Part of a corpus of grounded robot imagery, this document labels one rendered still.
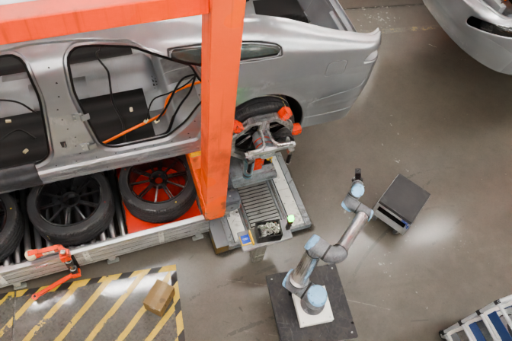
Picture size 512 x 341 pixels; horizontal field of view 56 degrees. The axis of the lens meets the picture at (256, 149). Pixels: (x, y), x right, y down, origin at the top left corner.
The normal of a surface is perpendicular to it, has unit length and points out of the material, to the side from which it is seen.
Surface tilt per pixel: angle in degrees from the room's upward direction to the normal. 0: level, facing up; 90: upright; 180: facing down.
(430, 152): 0
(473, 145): 0
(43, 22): 90
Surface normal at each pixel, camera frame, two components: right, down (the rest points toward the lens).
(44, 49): 0.29, 0.08
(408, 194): 0.10, -0.55
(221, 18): 0.33, 0.80
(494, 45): -0.51, 0.68
